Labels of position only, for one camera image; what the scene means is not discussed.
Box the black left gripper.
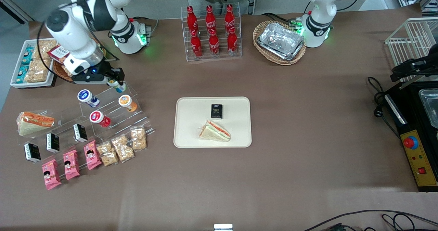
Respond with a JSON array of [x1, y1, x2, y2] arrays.
[[391, 53, 438, 83]]

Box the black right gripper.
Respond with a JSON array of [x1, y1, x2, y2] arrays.
[[72, 62, 126, 86]]

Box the green gum bottle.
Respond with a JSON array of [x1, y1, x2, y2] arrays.
[[108, 79, 128, 94]]

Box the orange gum bottle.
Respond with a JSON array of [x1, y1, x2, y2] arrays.
[[118, 94, 138, 113]]

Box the blue gum bottle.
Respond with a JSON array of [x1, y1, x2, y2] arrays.
[[77, 89, 101, 108]]

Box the red gum bottle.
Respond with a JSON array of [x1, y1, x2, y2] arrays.
[[89, 110, 112, 128]]

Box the single aluminium foil tray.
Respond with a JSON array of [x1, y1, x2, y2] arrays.
[[418, 88, 438, 129]]

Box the cream plastic tray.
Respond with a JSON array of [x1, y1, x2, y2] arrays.
[[173, 97, 253, 148]]

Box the clear acrylic step stand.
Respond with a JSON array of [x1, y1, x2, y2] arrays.
[[79, 83, 156, 163], [16, 101, 103, 178]]

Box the brown wicker basket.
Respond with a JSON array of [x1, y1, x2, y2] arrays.
[[53, 38, 119, 84]]

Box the red cookie box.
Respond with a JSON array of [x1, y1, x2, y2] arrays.
[[47, 46, 71, 64]]

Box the clear wrapped granola bar pack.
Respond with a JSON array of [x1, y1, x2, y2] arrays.
[[111, 134, 135, 163], [96, 141, 119, 167], [130, 127, 147, 152]]

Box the clear wrapped crisp snack pack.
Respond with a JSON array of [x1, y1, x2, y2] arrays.
[[34, 39, 57, 59], [26, 58, 52, 84]]

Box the pink snack pack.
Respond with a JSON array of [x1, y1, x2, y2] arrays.
[[83, 140, 102, 171], [42, 159, 62, 191], [63, 149, 80, 181]]

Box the red cola bottle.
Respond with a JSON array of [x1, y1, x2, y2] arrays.
[[224, 4, 236, 31], [205, 5, 217, 33], [209, 29, 220, 56], [227, 27, 238, 55], [186, 6, 199, 33], [190, 30, 203, 58]]

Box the wrapped triangle sandwich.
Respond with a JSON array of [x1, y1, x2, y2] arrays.
[[198, 119, 231, 142], [16, 111, 55, 137]]

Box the white plastic bin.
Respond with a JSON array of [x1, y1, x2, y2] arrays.
[[10, 38, 58, 88]]

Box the clear acrylic bottle rack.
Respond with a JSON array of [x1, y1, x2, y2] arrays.
[[181, 2, 243, 62]]

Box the stacked aluminium foil trays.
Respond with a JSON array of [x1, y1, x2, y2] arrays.
[[257, 22, 306, 61]]

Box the light wicker basket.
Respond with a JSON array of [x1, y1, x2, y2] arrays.
[[253, 20, 307, 66]]

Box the black power cable with plug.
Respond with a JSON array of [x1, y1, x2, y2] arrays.
[[367, 76, 401, 137]]

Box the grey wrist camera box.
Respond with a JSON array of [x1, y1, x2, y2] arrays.
[[63, 57, 85, 76]]

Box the white wire basket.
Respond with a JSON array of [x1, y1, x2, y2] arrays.
[[385, 17, 438, 82]]

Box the black arm base cables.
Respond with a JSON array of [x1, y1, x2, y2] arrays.
[[262, 13, 301, 28]]

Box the long black cable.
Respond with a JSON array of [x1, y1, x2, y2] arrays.
[[303, 209, 438, 231]]

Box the looped black cable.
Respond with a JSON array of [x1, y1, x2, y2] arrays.
[[382, 213, 438, 231]]

